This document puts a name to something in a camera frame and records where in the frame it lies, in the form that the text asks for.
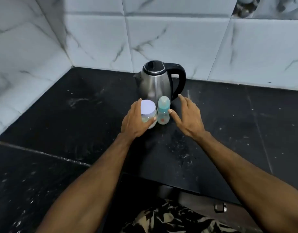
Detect person's right hand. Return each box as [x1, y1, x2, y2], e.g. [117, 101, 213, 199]
[168, 94, 207, 141]

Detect person's left hand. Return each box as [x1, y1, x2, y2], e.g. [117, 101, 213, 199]
[120, 98, 157, 139]

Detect glass jar of white powder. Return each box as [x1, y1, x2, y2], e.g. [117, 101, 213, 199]
[141, 111, 157, 130]

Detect white jar lid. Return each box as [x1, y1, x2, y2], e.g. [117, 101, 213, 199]
[140, 100, 156, 116]

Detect clear baby bottle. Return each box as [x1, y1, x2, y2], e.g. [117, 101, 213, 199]
[157, 113, 170, 125]

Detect clear dome bottle cap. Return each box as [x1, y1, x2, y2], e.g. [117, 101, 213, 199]
[158, 95, 171, 109]

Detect person's right forearm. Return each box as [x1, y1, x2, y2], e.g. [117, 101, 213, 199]
[195, 132, 298, 233]

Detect person's left forearm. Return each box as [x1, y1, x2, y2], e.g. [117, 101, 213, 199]
[36, 133, 140, 233]

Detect steel electric kettle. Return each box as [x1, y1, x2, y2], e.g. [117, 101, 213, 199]
[133, 60, 187, 105]

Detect leaf patterned shorts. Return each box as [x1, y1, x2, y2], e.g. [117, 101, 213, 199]
[121, 199, 237, 233]

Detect brown cabinet front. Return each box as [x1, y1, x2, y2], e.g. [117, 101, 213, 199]
[158, 184, 261, 233]

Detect metal cabinet handle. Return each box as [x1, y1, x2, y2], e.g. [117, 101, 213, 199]
[214, 202, 227, 213]

